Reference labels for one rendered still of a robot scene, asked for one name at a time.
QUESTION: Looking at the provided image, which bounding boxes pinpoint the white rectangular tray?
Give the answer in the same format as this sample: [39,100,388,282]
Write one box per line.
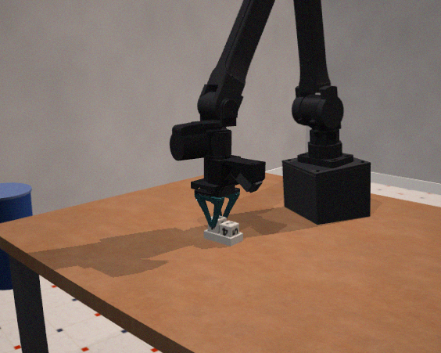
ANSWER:
[204,229,243,247]

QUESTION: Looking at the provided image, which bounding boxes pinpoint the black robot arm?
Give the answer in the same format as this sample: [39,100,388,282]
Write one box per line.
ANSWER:
[170,0,353,193]

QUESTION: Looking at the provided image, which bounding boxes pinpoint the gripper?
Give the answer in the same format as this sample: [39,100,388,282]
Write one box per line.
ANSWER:
[191,155,240,228]

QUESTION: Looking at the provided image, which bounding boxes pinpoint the white number cube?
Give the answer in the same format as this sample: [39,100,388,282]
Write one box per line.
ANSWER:
[220,221,239,238]
[208,215,227,234]

